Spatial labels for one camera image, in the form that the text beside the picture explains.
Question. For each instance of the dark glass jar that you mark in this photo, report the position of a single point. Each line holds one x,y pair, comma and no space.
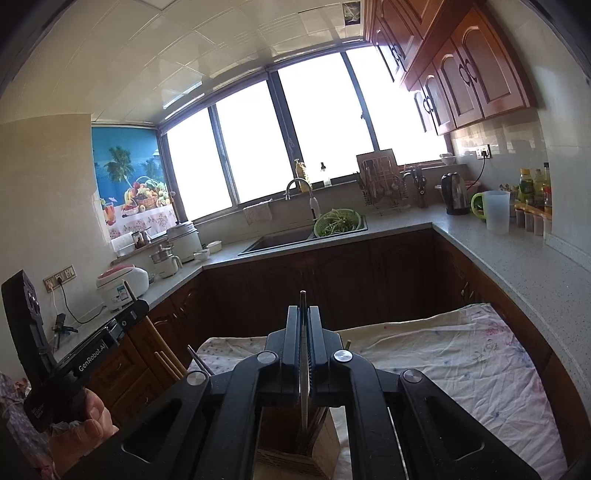
140,240

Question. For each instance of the person's left forearm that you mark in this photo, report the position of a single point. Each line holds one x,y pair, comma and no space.
23,443

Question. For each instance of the pink plastic box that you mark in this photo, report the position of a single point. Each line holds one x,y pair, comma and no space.
475,186

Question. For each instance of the translucent plastic pitcher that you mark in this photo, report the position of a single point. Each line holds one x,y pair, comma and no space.
496,212

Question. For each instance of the knife block with scissors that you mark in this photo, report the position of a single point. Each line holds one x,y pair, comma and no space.
418,189

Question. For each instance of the wall socket with white plug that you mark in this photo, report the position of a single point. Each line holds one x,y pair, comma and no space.
57,277

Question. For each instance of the wooden chopstick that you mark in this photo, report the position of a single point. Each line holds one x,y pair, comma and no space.
173,363
162,344
168,368

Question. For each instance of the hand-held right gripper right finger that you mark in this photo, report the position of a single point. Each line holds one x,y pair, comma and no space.
315,350

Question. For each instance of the tropical fruit wall poster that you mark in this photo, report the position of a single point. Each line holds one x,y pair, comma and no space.
124,161

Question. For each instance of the red label sauce bottle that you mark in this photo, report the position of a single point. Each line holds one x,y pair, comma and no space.
547,194

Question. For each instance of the metal chopstick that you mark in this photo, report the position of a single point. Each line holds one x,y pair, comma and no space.
199,360

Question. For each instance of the white plastic container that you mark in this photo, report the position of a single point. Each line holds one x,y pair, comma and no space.
121,245

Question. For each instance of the stainless steel utensil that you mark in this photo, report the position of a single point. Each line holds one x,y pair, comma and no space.
304,323

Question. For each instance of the chrome kitchen faucet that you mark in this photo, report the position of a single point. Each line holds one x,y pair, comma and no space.
314,205

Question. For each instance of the wooden cutting board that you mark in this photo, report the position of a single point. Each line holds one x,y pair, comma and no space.
376,159

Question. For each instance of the wooden upper cabinets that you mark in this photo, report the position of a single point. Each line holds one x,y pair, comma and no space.
461,60

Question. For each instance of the row of spice jars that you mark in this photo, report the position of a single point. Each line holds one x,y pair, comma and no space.
531,221

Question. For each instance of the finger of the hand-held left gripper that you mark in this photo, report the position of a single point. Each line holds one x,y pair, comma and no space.
134,314

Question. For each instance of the dark wooden lower cabinets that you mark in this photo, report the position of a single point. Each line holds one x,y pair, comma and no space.
323,272

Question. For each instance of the green plastic cup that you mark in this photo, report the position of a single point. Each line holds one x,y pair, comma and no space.
476,205

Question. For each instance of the green label sauce bottle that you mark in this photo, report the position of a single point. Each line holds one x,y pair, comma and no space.
526,187

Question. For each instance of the small white bowl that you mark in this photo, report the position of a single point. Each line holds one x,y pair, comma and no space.
214,247
201,255

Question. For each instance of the small white electric pot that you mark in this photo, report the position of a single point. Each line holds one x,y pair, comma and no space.
165,265

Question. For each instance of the large kitchen window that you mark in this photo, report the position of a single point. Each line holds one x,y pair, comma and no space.
323,120

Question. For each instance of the white dishcloth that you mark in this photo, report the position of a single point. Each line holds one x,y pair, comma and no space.
257,212

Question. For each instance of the wooden utensil holder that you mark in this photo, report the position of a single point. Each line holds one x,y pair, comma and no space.
277,457

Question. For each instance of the person's left hand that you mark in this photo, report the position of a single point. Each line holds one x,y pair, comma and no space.
90,424

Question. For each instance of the yellow dish soap bottle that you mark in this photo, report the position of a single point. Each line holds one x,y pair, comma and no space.
301,175

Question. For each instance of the steel kitchen sink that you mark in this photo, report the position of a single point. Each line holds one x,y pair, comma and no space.
277,242

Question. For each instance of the white bowl on ledge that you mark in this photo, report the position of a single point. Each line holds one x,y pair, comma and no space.
447,159

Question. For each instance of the white pink rice cooker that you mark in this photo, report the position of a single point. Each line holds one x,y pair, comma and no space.
122,284

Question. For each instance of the yellow oil bottle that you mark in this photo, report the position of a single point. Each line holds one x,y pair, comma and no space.
539,187

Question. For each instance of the dotted white tablecloth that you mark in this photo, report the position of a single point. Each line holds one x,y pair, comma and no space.
438,360

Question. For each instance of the green colander with vegetables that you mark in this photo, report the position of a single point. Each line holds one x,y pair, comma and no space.
337,224

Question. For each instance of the large white electric cooker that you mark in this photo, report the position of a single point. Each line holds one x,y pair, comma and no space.
184,242

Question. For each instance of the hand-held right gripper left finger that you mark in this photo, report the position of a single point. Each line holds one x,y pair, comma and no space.
294,350

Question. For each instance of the steel electric kettle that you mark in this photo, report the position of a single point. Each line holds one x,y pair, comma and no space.
455,194

